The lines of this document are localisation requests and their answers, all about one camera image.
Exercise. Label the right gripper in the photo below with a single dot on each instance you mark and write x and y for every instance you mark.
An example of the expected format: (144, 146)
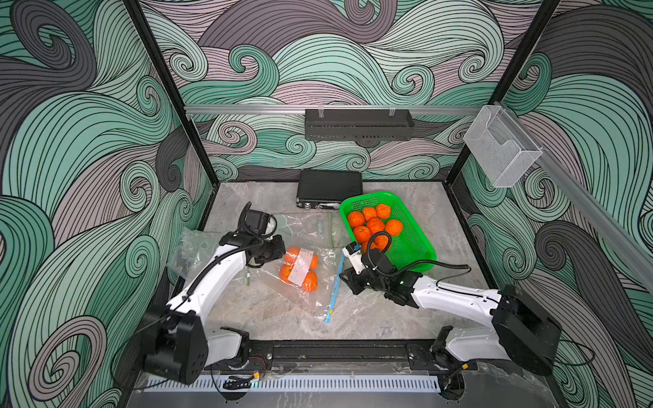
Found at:
(353, 280)

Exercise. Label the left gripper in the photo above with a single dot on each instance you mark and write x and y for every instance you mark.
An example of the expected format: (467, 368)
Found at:
(279, 250)

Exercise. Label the orange bag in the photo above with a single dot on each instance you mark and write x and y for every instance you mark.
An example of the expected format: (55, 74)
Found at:
(381, 243)
(310, 283)
(366, 246)
(285, 272)
(394, 227)
(291, 255)

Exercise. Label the clear bag of oranges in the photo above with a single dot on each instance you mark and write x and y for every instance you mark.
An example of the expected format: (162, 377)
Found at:
(317, 237)

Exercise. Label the orange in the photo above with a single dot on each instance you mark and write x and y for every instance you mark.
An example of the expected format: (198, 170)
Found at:
(383, 211)
(375, 225)

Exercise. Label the green plastic basket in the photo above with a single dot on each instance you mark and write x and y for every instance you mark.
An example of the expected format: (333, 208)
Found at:
(382, 219)

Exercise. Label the green printed zip-top bag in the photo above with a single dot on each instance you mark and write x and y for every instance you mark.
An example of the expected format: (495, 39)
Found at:
(191, 254)

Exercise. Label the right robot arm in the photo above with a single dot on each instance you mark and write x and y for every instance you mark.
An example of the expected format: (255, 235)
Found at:
(512, 325)

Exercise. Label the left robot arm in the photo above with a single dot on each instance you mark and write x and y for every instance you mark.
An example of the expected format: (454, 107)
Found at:
(173, 343)

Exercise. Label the black flat box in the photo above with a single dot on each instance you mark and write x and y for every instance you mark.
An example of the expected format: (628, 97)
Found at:
(327, 189)

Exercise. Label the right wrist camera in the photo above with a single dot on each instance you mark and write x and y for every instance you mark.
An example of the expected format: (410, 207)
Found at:
(353, 252)

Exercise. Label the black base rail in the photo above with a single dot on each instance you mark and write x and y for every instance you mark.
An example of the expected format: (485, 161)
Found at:
(352, 352)

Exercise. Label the black wall shelf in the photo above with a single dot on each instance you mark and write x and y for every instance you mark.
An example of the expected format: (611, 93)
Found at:
(365, 126)

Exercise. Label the white slotted cable duct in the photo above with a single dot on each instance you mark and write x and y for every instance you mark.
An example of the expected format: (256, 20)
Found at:
(310, 383)

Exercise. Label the aluminium wall rail back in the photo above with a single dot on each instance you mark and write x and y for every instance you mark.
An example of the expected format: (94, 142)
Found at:
(276, 110)

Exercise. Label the aluminium wall rail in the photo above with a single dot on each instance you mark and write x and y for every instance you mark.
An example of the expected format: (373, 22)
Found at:
(276, 110)
(561, 160)

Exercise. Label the clear acrylic wall holder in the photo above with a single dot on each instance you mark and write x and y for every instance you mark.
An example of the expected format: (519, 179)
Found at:
(501, 145)

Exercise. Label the aluminium wall rail right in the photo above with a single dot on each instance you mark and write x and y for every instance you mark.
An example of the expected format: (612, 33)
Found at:
(561, 160)

